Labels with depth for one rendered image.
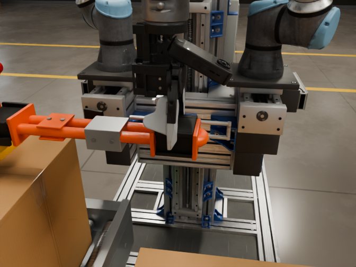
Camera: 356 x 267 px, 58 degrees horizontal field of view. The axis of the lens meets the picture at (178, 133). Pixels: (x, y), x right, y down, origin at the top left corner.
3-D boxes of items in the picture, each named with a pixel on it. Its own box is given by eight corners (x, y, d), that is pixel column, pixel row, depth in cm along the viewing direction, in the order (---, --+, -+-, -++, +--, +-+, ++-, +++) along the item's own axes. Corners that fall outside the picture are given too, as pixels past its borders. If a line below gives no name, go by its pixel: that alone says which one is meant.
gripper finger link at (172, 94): (168, 122, 57) (171, 72, 56) (178, 123, 57) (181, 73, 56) (163, 123, 52) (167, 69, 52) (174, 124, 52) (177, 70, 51)
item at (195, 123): (150, 157, 59) (149, 132, 56) (158, 138, 65) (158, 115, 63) (196, 160, 58) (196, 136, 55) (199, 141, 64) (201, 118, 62)
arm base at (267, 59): (237, 65, 117) (239, 37, 112) (279, 67, 115) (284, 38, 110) (238, 78, 104) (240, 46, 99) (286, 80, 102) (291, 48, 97)
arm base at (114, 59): (106, 60, 123) (103, 33, 119) (144, 61, 121) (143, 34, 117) (90, 71, 110) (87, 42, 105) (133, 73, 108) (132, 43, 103)
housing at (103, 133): (85, 150, 61) (82, 129, 59) (98, 134, 67) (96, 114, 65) (121, 153, 60) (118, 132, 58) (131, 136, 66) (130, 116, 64)
